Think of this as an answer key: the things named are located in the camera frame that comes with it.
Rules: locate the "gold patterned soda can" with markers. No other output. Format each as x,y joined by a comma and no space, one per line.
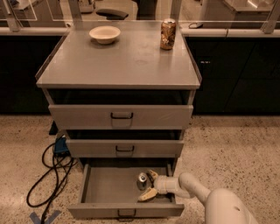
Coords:
168,34

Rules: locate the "white paper bowl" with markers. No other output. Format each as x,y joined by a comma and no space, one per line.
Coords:
105,34

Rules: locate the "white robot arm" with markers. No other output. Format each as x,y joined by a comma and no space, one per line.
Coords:
221,205

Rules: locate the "grey metal drawer cabinet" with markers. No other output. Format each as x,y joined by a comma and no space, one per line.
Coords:
133,70

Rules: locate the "grey top drawer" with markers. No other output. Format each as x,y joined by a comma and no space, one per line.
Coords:
121,117

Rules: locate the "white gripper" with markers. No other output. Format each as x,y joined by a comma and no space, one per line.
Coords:
162,185

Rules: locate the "silver blue redbull can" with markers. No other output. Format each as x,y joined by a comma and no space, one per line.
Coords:
142,181

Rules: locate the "blue power box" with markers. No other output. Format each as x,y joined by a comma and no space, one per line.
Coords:
60,147

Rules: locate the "grey open bottom drawer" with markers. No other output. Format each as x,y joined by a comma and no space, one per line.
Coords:
109,190

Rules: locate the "black office chair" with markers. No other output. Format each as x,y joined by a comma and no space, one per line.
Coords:
110,14

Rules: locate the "grey middle drawer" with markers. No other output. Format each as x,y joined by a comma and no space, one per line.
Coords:
124,148

